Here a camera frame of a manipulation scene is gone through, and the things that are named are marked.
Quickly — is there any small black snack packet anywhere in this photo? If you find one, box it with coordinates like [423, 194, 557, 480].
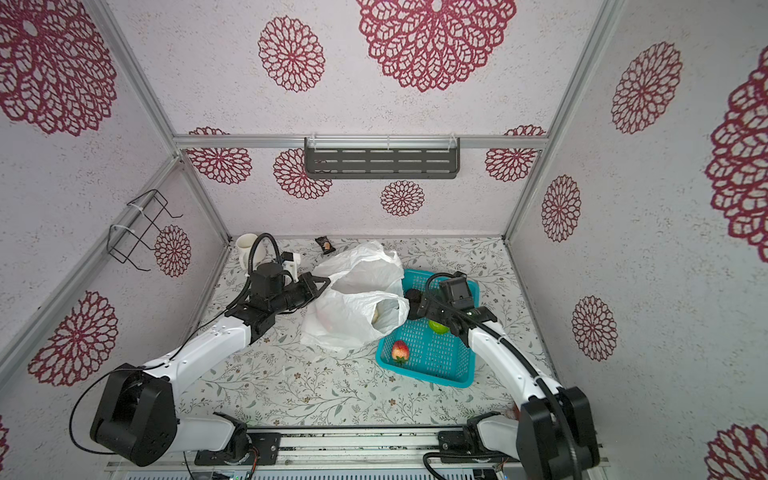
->
[315, 236, 336, 255]

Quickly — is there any grey wall shelf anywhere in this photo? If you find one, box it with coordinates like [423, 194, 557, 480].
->
[304, 137, 461, 180]

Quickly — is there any black wire wall rack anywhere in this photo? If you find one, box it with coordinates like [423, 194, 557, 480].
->
[105, 189, 183, 272]

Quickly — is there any metal base rail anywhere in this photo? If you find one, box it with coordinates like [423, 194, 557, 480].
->
[104, 424, 610, 480]

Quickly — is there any teal plastic basket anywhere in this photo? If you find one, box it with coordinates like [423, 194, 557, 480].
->
[375, 268, 481, 389]

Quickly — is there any red apple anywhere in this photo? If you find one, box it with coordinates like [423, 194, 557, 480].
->
[391, 340, 410, 365]

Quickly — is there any white mug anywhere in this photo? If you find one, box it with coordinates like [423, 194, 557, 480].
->
[235, 233, 267, 272]

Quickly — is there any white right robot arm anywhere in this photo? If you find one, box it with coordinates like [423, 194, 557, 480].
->
[417, 272, 600, 479]

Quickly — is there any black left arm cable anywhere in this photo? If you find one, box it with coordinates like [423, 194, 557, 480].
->
[68, 232, 284, 456]

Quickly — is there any white plastic bag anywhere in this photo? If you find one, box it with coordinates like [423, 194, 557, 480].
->
[300, 241, 410, 352]

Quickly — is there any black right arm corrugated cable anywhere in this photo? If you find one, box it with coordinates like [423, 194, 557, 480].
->
[422, 272, 586, 480]

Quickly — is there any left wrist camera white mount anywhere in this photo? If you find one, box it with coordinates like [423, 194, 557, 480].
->
[280, 251, 301, 283]

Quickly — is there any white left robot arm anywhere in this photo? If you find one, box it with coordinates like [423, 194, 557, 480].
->
[89, 269, 331, 467]

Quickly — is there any light green fruit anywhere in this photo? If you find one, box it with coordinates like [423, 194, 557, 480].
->
[428, 320, 450, 335]

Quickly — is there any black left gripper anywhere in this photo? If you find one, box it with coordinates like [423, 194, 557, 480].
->
[272, 272, 332, 315]

